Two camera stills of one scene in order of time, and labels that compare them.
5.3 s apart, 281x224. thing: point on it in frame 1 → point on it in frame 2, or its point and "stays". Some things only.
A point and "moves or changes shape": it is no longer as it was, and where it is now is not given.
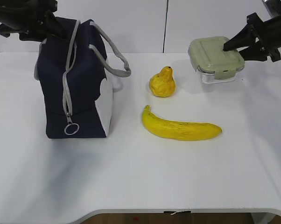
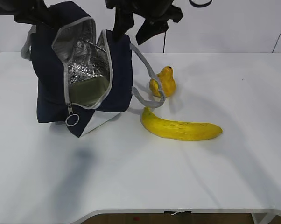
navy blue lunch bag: (79, 73) moves or changes shape
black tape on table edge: (173, 212) stays
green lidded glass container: (214, 65) → (88, 92)
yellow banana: (177, 130) stays
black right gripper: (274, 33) → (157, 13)
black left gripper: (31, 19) → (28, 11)
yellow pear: (163, 84) stays
